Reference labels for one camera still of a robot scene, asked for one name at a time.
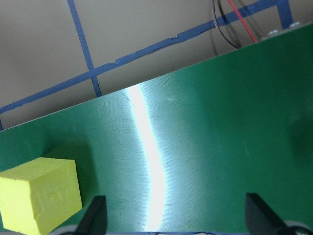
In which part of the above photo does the green belt conveyor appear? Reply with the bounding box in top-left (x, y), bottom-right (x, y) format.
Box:
top-left (0, 21), bottom-right (313, 235)

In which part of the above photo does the thin red wire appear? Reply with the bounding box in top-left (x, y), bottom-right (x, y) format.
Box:
top-left (227, 0), bottom-right (257, 43)

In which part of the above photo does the yellow foam cube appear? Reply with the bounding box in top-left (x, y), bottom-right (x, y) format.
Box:
top-left (0, 157), bottom-right (83, 235)

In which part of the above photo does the thin black wire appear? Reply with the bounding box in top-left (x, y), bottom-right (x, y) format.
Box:
top-left (212, 0), bottom-right (239, 49)

